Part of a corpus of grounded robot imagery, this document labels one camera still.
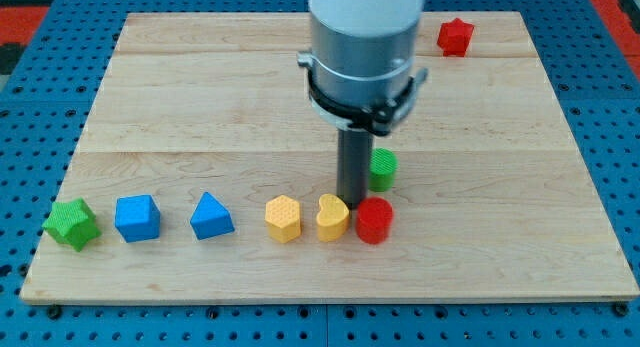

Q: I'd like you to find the yellow hexagon block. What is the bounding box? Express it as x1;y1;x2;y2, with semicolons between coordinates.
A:
264;195;302;243

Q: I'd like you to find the red cylinder block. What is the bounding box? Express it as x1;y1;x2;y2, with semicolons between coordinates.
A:
356;197;394;245

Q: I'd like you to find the blue cube block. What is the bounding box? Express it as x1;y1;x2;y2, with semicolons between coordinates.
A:
114;195;161;243

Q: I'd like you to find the red star block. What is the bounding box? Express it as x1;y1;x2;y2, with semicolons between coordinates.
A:
437;18;475;57

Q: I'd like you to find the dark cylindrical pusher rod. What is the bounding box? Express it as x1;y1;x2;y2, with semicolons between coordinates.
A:
336;130;373;209

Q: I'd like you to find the blue triangle block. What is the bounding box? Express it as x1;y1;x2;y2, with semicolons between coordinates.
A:
190;192;235;240

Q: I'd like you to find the green star block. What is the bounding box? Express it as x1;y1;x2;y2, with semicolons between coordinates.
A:
42;198;101;252

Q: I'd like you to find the wooden board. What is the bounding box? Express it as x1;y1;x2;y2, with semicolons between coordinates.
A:
20;12;639;305

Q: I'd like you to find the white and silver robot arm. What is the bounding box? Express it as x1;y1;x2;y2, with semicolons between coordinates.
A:
298;0;427;136

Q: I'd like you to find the yellow heart block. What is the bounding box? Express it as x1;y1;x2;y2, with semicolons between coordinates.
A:
316;194;350;242

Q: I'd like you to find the green cylinder block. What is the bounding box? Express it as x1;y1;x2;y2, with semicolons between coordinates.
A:
369;148;398;192

